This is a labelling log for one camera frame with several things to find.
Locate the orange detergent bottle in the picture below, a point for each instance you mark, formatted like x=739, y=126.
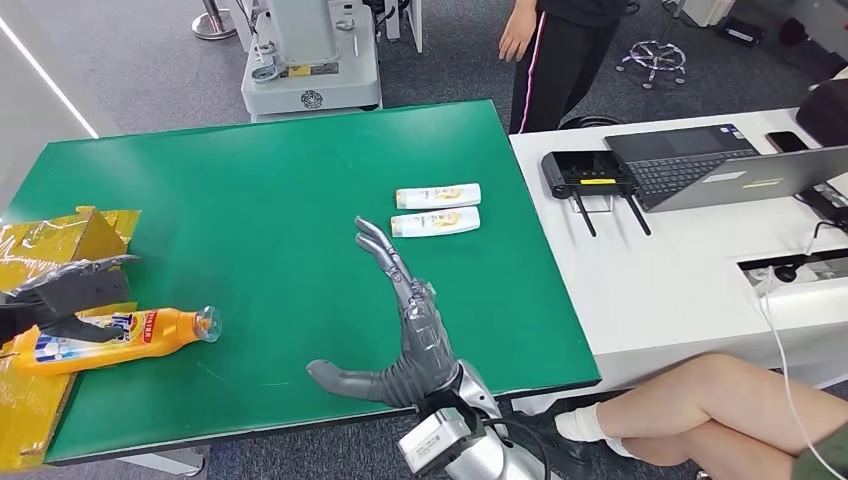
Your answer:
x=159, y=338

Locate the standing person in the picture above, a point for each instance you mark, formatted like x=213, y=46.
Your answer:
x=556, y=73

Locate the yellow taped cardboard box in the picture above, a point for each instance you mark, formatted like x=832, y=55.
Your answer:
x=66, y=232

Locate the white robot lift stand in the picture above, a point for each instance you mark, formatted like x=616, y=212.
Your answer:
x=311, y=66

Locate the white shampoo bottle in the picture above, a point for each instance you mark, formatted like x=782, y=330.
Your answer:
x=434, y=222
x=437, y=196

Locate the black round floor base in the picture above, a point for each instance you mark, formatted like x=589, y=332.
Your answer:
x=591, y=120

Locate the black chair back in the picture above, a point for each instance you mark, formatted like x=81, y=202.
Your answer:
x=825, y=112

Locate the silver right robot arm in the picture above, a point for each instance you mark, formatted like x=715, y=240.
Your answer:
x=497, y=457

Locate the grey open laptop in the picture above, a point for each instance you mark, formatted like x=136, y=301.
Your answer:
x=686, y=166

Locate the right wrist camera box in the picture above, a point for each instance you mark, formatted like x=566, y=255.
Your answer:
x=434, y=440

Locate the white stand panel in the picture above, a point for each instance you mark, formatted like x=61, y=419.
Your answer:
x=415, y=23

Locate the black controller with antennas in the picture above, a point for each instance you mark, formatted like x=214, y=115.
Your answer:
x=586, y=172

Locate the black floor device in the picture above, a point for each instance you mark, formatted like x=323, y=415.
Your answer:
x=743, y=31

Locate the black power adapter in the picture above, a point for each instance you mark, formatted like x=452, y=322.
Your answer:
x=828, y=201

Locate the black power plug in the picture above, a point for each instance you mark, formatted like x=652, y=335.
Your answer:
x=787, y=273

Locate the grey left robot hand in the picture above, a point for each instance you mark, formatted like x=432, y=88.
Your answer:
x=40, y=291

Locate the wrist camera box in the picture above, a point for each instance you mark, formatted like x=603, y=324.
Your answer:
x=93, y=291
x=434, y=440

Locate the black smartphone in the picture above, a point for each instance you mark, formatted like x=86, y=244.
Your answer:
x=787, y=142

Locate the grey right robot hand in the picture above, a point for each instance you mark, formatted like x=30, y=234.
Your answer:
x=424, y=344

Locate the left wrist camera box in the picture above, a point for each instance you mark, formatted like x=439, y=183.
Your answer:
x=93, y=291

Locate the chrome stanchion base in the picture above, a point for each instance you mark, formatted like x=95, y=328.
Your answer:
x=213, y=26

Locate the seated person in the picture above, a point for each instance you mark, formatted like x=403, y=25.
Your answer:
x=715, y=411

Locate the chrome star chair base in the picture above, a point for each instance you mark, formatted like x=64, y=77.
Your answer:
x=652, y=54

